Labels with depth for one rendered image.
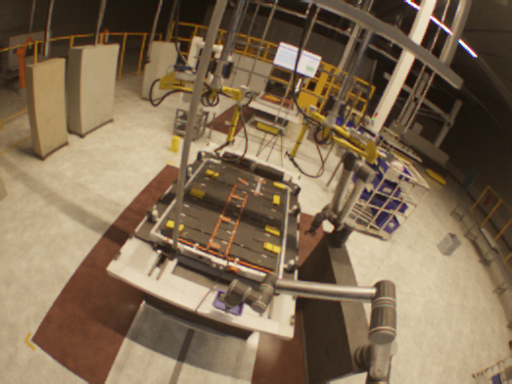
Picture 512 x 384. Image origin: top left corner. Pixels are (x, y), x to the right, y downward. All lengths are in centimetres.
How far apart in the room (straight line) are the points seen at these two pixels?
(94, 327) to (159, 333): 76
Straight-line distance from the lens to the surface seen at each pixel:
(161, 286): 201
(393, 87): 610
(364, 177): 218
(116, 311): 287
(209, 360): 269
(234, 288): 138
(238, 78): 1163
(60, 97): 532
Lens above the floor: 263
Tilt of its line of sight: 35 degrees down
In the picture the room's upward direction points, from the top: 21 degrees clockwise
